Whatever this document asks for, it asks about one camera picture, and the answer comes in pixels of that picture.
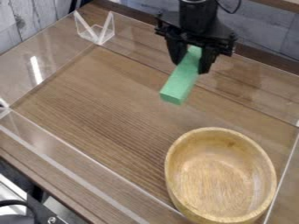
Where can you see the black clamp bracket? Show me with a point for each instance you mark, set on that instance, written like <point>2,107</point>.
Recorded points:
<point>24,208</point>

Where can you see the green rectangular block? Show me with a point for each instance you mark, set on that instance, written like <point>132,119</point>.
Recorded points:
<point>184,77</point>

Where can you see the wooden bowl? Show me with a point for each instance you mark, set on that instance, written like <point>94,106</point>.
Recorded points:
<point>221,177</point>

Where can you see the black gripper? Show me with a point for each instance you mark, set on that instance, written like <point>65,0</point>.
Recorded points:
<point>196,26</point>

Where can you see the clear acrylic corner bracket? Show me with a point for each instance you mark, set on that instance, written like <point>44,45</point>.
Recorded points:
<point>98,34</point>

